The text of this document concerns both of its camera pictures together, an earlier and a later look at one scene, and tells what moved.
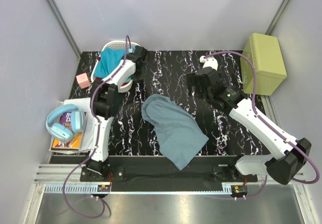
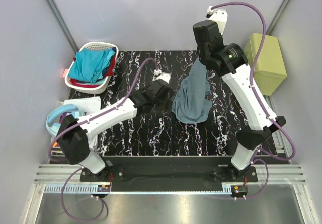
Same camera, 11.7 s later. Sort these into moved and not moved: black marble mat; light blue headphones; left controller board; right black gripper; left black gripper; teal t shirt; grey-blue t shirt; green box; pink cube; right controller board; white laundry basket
Moved: right black gripper; grey-blue t shirt; left black gripper; white laundry basket; pink cube; teal t shirt
Not moved: left controller board; light blue headphones; right controller board; green box; black marble mat
